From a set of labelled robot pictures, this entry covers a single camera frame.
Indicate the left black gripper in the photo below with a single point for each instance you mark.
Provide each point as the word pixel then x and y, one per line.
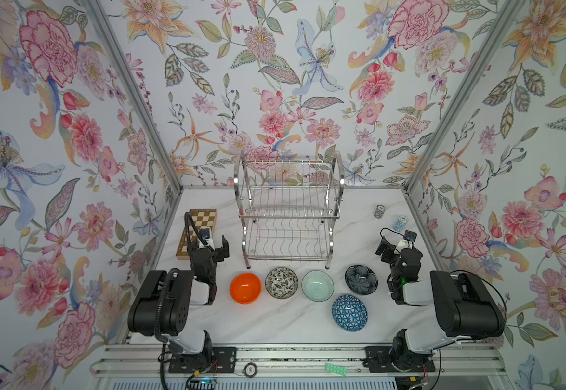
pixel 220 254

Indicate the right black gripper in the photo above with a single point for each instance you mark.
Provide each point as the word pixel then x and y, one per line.
pixel 389 251

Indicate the orange plastic bowl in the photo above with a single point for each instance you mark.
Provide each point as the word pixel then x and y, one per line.
pixel 245 288

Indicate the black white patterned bowl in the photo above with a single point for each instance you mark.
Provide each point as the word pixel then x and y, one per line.
pixel 281 283

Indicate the chrome two-tier dish rack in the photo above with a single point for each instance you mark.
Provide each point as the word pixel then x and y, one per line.
pixel 288 208

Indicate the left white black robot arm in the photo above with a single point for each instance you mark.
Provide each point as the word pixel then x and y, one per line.
pixel 161 308

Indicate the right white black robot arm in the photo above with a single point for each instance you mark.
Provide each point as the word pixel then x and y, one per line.
pixel 463 307

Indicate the small blue can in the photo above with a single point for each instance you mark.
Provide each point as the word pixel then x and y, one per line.
pixel 400 224

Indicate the wooden chessboard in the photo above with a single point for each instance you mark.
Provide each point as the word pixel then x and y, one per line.
pixel 205 221

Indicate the small grey can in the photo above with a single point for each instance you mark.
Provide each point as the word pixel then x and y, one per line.
pixel 379 211

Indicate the dark floral ceramic bowl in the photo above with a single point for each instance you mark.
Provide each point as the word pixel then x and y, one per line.
pixel 361 280

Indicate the blue geometric patterned bowl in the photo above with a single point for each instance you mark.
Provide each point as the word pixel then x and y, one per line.
pixel 349 313

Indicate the pale green ceramic bowl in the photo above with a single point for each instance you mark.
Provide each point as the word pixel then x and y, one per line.
pixel 317 286

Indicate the green connector block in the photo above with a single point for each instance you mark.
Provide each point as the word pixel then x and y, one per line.
pixel 336 369

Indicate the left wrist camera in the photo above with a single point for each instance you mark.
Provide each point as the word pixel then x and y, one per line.
pixel 205 234

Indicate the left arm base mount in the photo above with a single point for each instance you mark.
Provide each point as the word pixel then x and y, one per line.
pixel 220 360

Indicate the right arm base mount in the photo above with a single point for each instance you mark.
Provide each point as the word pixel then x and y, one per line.
pixel 381 359

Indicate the round black ring knob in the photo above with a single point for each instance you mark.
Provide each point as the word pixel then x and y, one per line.
pixel 250 370

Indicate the aluminium front rail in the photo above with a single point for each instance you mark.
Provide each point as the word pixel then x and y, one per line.
pixel 301 360

